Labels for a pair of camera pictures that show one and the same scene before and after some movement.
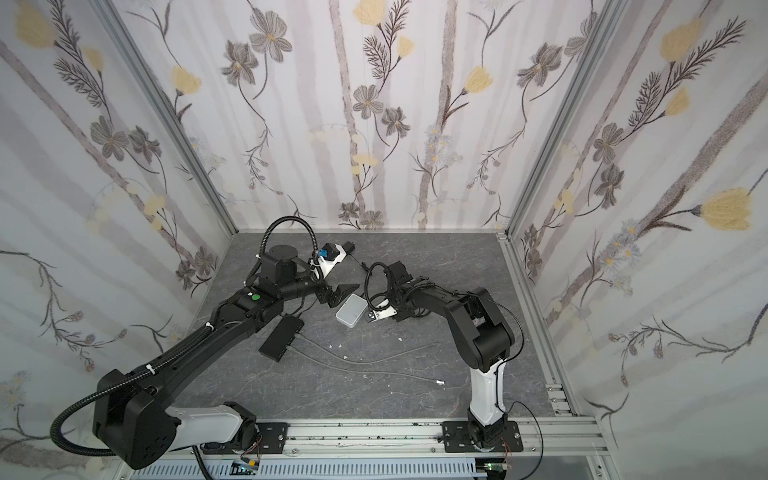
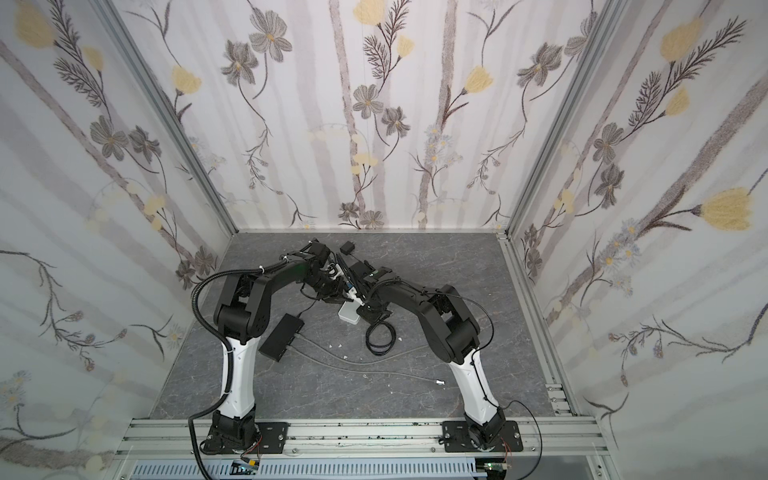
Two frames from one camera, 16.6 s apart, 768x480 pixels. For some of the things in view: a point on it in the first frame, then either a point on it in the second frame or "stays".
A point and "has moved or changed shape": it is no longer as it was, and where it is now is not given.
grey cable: x=437 y=382 stays
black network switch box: x=278 y=341 stays
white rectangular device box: x=351 y=310 stays
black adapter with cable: x=348 y=247 stays
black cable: x=389 y=286 has moved or changed shape
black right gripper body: x=393 y=294 -> x=365 y=288
